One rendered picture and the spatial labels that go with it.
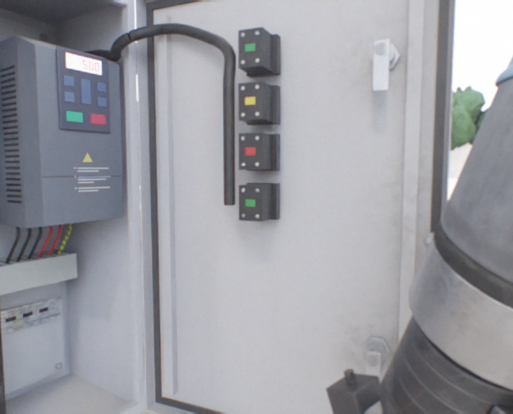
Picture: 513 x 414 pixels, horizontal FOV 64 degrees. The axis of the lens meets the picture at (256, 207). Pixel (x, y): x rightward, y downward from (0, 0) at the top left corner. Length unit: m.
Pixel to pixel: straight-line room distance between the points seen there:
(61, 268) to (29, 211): 0.16
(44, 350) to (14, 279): 0.17
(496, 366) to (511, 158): 0.10
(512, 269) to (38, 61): 0.50
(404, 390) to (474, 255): 0.10
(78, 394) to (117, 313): 0.16
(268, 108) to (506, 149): 0.33
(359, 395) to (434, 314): 0.13
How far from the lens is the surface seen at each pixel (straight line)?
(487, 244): 0.21
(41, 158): 0.54
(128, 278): 0.65
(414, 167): 0.48
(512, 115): 0.20
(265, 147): 0.48
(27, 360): 0.78
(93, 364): 0.78
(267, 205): 0.49
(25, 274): 0.67
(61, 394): 0.79
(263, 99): 0.48
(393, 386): 0.28
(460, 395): 0.25
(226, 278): 0.57
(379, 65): 0.47
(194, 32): 0.58
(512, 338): 0.22
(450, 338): 0.23
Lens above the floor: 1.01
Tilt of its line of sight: 5 degrees down
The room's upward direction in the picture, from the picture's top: straight up
